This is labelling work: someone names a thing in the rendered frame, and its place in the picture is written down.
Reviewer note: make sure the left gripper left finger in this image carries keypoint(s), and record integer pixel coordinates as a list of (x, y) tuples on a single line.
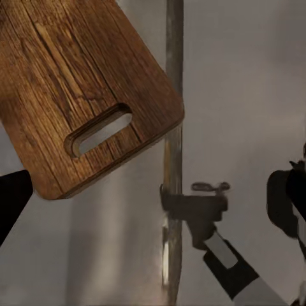
[(15, 192)]

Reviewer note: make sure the cutting board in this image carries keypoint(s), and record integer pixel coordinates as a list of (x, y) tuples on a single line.
[(65, 63)]

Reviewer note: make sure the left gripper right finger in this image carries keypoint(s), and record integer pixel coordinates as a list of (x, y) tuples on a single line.
[(296, 190)]

